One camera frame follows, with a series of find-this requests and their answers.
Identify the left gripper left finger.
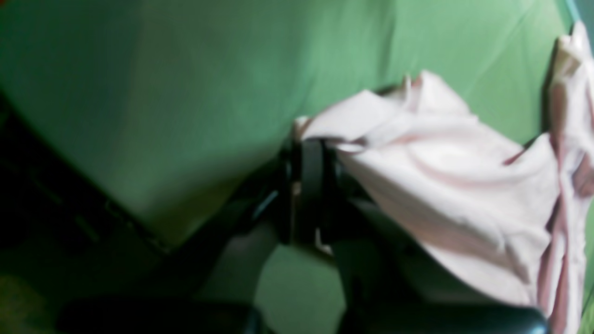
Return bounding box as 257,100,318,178
56,139,295,334

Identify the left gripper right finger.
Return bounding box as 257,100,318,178
297,140,551,334

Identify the pink t-shirt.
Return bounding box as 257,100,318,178
295,21,594,334

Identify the green table cloth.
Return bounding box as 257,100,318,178
1,0,573,334

